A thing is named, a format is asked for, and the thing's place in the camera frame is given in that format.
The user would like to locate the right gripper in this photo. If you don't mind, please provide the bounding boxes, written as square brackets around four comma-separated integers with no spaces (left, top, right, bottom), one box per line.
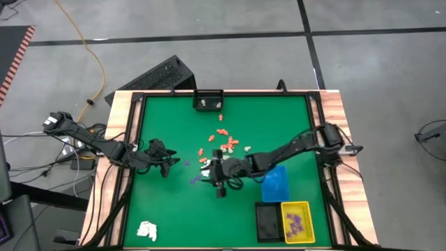
[208,158,252,199]

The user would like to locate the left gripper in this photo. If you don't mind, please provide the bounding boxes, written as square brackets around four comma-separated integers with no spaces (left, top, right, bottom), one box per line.
[145,138,181,168]

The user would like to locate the blue plastic basket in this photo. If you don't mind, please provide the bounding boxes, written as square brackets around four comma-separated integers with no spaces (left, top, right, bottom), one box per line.
[260,164,291,204]

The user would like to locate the long black plastic basket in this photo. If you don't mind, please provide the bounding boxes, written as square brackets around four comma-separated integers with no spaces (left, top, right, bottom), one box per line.
[254,201,283,244]

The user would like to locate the small black plastic basket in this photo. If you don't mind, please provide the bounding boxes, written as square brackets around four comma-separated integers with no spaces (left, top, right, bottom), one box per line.
[192,89,224,113]

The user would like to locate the crumpled white paper piece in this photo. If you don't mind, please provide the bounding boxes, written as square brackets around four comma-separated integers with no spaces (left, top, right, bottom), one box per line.
[136,220,158,243]

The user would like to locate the black computer tower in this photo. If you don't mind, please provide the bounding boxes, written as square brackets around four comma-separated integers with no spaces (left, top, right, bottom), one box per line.
[104,54,197,107]

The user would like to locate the yellow plastic basket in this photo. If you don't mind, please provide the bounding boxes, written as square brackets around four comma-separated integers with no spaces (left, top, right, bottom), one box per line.
[280,200,316,245]

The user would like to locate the black furniture beam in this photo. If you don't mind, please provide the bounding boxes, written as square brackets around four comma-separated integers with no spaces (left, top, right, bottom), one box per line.
[9,180,90,213]

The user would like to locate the grey power adapter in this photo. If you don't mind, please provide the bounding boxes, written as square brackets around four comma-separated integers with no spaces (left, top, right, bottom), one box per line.
[338,144,364,155]

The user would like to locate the grey furniture panel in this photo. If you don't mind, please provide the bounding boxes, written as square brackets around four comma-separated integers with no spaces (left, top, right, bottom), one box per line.
[0,193,42,251]

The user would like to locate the black mat with orange stripes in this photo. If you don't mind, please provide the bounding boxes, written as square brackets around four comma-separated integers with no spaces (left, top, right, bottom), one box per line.
[0,24,37,107]

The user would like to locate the yellow cable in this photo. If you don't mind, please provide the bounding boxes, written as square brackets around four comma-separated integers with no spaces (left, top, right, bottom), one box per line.
[54,0,107,123]

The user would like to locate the white floor cable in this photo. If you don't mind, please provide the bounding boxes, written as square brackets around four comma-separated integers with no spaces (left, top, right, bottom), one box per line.
[1,130,62,146]

